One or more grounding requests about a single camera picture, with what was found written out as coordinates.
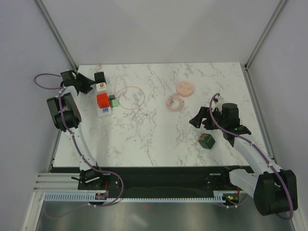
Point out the red cube adapter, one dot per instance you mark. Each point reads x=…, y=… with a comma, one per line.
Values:
x=103, y=100

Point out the dark green cube plug adapter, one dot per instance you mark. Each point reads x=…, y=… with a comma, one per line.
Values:
x=206, y=141

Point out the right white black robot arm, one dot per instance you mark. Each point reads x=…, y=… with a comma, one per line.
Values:
x=273, y=189

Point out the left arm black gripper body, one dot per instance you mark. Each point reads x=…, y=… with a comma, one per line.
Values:
x=74, y=82

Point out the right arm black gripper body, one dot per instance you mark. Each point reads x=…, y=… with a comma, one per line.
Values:
x=221, y=121

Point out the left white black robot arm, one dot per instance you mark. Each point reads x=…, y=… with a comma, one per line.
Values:
x=124, y=131

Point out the white slotted cable duct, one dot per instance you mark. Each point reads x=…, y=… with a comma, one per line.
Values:
x=213, y=197

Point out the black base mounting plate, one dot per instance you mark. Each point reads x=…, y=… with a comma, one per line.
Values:
x=164, y=181

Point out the black cube adapter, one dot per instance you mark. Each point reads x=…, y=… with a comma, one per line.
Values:
x=99, y=77

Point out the white cube adapter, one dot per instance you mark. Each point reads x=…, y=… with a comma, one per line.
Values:
x=101, y=87

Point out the pink round power socket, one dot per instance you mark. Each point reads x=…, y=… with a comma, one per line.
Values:
x=185, y=89

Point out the white power strip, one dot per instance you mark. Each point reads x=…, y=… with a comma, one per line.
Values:
x=105, y=111

